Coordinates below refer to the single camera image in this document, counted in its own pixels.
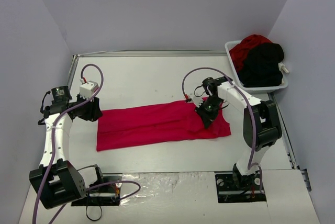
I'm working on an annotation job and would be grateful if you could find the bright red t shirt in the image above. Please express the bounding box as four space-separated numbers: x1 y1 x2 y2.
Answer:
96 100 231 151

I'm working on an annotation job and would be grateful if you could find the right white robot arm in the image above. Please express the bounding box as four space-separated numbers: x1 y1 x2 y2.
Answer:
190 77 282 189

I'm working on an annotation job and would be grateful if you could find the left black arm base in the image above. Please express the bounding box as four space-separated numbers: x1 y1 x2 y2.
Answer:
71 185 120 207

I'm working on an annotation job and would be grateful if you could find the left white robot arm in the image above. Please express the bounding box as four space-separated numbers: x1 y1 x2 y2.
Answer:
29 81 102 209

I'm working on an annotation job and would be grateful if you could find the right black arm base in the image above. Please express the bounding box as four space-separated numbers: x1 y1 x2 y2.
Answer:
215 172 266 204

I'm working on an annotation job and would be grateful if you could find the white plastic laundry basket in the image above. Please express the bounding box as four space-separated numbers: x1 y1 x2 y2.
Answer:
225 40 288 94

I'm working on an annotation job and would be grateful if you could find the dark red t shirt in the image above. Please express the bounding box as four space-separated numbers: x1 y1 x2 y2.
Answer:
229 34 272 73

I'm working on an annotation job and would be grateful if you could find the black t shirt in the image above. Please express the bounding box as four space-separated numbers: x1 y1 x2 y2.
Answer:
238 43 284 87

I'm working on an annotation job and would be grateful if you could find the white garment piece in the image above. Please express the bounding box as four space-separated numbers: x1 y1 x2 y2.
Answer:
278 62 289 74

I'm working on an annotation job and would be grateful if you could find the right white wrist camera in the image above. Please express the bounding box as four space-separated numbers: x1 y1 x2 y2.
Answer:
185 94 205 108

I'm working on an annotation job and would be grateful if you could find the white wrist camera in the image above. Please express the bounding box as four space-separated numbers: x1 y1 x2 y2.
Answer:
185 94 205 108
79 80 99 100

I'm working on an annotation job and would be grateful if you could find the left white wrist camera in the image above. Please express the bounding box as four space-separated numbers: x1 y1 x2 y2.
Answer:
79 80 99 100

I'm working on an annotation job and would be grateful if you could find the thin black cable loop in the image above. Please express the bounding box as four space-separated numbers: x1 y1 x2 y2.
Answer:
85 204 103 221

